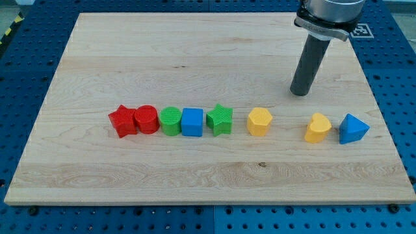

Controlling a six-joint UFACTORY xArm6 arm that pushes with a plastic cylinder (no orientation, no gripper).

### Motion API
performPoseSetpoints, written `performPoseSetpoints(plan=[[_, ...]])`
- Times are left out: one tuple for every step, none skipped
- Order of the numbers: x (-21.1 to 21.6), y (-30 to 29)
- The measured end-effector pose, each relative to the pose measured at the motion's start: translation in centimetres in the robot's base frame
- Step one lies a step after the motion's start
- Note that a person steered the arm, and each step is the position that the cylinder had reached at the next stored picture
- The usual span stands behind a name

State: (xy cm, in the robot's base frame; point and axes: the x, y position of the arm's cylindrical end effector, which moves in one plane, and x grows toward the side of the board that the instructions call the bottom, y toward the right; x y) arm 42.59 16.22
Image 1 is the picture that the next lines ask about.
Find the light wooden board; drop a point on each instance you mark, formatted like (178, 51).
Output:
(75, 157)

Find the yellow heart block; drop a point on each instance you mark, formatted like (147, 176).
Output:
(318, 128)

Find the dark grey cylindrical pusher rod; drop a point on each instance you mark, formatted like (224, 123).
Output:
(313, 52)

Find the blue cube block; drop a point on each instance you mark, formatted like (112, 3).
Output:
(192, 122)

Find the red cylinder block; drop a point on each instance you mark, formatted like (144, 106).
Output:
(147, 119)

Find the white fiducial marker tag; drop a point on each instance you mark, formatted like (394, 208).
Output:
(362, 31)

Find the red star block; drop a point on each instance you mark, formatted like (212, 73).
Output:
(123, 122)

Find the yellow hexagon block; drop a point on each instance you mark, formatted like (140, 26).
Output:
(259, 121)

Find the blue triangle block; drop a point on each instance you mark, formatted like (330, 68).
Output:
(352, 129)

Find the green cylinder block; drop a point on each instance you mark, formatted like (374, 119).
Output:
(170, 121)

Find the green star block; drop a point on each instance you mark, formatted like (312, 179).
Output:
(220, 120)

